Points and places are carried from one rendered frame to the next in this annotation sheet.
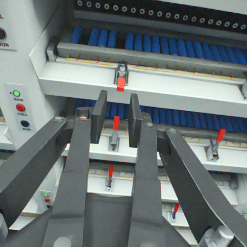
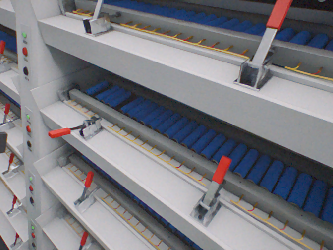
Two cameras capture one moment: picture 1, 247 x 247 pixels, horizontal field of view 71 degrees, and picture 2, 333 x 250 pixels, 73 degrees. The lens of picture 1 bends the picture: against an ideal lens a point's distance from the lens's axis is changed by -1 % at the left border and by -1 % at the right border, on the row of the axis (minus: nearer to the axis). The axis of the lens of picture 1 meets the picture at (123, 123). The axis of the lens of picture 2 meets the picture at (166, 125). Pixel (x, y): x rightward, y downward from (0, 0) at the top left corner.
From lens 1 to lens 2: 0.36 m
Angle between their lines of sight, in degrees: 34
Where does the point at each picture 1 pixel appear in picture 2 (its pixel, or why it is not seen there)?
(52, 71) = (53, 108)
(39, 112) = (37, 139)
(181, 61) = (150, 137)
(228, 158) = not seen: outside the picture
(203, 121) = not seen: hidden behind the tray
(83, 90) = not seen: hidden behind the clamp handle
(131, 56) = (111, 116)
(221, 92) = (170, 191)
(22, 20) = (35, 66)
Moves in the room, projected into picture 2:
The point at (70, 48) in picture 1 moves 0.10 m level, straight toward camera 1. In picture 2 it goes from (75, 94) to (37, 104)
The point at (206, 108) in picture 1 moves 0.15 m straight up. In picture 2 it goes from (151, 203) to (171, 117)
